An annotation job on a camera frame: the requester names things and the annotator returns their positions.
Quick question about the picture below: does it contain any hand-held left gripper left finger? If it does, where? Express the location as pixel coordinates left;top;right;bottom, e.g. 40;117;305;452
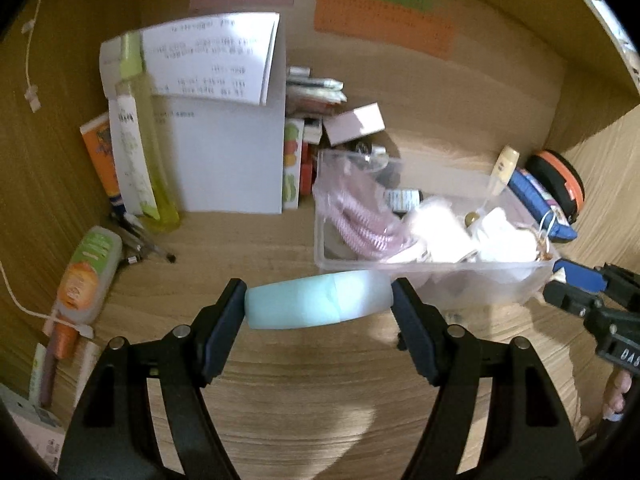
60;278;248;480

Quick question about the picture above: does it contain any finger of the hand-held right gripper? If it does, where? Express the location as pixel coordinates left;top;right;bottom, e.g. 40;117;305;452
542;282;606;318
552;259;640;311

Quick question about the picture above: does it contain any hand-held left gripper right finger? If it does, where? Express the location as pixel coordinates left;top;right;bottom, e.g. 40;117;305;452
391;278;583;480

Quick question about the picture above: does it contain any clear plastic bin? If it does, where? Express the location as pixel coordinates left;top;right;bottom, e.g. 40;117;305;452
312;147;562;308

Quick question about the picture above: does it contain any white soft pouch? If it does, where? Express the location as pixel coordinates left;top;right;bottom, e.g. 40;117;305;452
475;207;541;263

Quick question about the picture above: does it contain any light blue round container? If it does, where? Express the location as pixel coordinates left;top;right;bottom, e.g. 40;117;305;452
245;270;395;331

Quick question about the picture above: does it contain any pink cord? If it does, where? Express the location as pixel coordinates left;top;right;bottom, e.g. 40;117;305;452
317;160;421;261

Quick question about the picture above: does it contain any wooden desktop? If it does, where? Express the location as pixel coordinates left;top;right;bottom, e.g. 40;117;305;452
30;110;606;480

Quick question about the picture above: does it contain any person's right hand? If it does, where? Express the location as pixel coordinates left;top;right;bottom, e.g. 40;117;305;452
602;367;633;421

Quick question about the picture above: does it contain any blue packet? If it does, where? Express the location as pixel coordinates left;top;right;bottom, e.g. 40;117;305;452
510;167;578;242

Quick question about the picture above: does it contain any orange and black round case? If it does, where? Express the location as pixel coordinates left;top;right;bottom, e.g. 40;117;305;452
525;149;586;226

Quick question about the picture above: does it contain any clear pen with black tip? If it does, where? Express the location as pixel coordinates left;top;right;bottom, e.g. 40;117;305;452
117;220;177;265

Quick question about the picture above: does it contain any small cream bottle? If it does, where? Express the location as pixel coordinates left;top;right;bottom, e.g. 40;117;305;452
487;145;521;198

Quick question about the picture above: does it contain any white tube with orange print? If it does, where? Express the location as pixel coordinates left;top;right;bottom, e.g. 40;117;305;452
47;226;123;361

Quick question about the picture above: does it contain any white paper stack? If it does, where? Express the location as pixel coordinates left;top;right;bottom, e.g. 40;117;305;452
150;25;287;215

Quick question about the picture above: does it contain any fruit print box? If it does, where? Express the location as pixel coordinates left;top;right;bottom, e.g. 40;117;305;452
282;117;306;211

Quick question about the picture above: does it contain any small red box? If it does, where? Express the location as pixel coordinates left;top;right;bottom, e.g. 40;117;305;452
298;142;318;196

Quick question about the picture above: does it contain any tall yellow-green bottle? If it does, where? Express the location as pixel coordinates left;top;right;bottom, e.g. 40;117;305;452
107;32;181;233

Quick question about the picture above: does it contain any small dark cosmetic bottle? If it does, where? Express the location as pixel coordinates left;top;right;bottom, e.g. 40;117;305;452
345;141;388;161

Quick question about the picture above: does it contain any pale stick packet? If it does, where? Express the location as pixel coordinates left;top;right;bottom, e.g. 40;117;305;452
27;342;61;408

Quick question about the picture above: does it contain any small white carton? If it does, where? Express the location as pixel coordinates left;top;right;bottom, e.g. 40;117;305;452
322;102;386;147

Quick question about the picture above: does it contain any white printed box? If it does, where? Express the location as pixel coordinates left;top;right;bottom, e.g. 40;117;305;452
0;385;68;461

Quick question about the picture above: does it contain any stack of flat packets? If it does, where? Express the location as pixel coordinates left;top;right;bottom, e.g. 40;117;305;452
285;65;348;116

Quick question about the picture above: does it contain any folded printed paper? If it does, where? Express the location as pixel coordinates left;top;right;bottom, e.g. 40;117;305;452
100;12;281;107

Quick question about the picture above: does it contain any orange sticky note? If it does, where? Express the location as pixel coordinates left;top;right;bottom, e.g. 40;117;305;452
314;0;457;61

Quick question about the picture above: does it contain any gold key ring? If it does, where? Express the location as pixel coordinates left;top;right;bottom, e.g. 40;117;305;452
520;210;561;261

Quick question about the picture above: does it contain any white cable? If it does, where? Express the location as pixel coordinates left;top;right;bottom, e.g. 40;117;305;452
0;260;96;338

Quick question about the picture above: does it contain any thin wall cable with clip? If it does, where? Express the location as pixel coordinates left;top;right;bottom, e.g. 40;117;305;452
20;0;46;113

